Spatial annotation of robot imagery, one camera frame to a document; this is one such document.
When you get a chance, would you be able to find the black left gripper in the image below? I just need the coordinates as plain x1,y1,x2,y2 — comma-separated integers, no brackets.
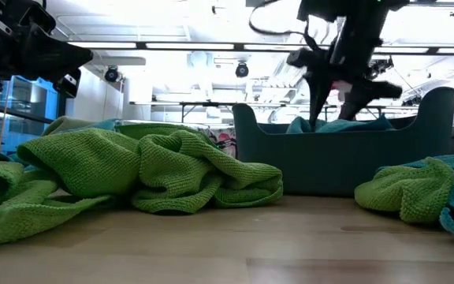
0,0,94,99

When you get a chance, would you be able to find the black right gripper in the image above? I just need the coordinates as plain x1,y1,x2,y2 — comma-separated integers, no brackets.
286,37,404,132

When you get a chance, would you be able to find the blue microfiber towel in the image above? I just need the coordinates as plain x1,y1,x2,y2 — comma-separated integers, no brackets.
87,118,121,132
316,114,394,134
285,116,318,134

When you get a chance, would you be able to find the teal plastic basket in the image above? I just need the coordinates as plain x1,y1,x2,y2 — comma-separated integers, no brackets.
232,86,454,197

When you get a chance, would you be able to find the pale green microfiber towel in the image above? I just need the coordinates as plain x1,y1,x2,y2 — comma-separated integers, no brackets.
41,116,100,137

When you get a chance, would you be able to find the black ceiling spotlight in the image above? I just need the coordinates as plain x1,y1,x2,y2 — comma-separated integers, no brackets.
234,62,250,79
103,65,121,83

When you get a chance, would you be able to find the blue glass cabinet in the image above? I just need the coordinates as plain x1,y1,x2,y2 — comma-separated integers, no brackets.
0,74,59,155

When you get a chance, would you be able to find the long background table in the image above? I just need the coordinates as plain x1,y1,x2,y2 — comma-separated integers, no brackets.
128,100,287,124

